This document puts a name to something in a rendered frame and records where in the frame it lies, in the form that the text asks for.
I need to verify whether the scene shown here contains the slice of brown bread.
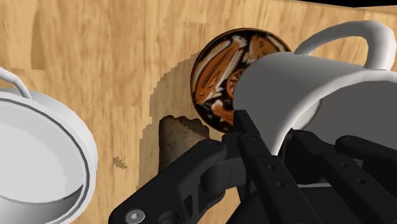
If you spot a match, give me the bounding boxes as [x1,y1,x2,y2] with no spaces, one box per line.
[158,115,211,172]

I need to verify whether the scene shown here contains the white mug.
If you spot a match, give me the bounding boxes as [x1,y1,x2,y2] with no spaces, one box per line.
[232,20,397,156]

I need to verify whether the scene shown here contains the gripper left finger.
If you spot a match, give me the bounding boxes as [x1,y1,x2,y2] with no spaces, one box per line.
[108,109,323,224]

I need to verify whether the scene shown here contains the white pot with grey rim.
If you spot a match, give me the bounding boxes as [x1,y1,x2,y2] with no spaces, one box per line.
[0,67,99,224]

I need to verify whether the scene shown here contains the brown patterned plate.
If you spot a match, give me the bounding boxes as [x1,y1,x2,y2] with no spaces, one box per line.
[190,28,292,133]

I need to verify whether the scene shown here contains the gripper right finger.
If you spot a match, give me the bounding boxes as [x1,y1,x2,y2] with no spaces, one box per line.
[289,129,397,224]

